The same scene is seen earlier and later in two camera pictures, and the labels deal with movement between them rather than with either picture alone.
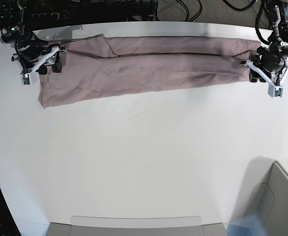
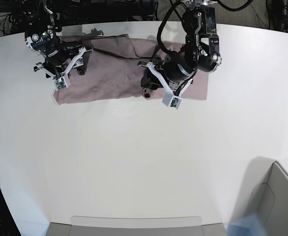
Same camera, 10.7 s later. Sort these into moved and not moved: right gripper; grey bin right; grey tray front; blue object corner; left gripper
Moved: right gripper; left gripper
Not moved: grey tray front; grey bin right; blue object corner
